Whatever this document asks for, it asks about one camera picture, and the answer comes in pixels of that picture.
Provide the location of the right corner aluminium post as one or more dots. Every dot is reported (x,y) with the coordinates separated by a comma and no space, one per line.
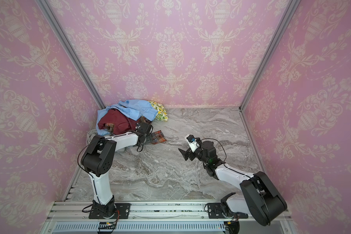
(277,36)

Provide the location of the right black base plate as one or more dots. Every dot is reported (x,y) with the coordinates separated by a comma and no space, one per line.
(219,211)

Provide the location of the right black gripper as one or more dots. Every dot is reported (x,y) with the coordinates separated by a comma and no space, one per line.
(190,153)

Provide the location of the small electronics board with wires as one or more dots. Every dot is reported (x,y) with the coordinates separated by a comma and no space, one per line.
(106,227)

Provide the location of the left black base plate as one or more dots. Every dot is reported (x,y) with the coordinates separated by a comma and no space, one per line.
(110,211)

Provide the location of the aluminium front rail frame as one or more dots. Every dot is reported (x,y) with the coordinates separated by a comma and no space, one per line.
(181,210)

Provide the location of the grey beige cloth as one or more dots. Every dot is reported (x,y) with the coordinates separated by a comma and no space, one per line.
(90,135)

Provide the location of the maroon cloth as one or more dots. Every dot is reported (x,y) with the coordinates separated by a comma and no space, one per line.
(113,115)

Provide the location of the left corner aluminium post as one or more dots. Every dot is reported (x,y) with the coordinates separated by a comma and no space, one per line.
(60,33)

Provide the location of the corner aluminium post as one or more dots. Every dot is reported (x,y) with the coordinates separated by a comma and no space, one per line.
(60,33)
(277,36)

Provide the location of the yellow floral cloth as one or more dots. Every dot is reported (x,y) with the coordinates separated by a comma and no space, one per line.
(162,114)

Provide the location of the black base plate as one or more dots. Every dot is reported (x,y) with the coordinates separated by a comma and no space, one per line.
(219,211)
(110,211)

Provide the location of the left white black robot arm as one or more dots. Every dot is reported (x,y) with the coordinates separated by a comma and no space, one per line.
(97,159)

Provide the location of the light blue shirt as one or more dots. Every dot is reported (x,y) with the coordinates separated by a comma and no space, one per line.
(131,108)

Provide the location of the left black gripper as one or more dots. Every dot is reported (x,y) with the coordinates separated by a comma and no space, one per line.
(146,128)

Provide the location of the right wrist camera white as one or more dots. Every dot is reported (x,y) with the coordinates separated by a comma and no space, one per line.
(193,142)

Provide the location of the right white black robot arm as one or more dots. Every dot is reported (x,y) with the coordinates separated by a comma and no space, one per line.
(261,199)

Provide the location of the plaid red orange cloth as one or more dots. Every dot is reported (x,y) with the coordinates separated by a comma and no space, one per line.
(156,136)

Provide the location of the black round connector right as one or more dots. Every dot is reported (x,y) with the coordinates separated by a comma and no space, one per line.
(232,227)

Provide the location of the white vented cable duct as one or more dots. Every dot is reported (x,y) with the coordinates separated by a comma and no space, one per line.
(142,226)

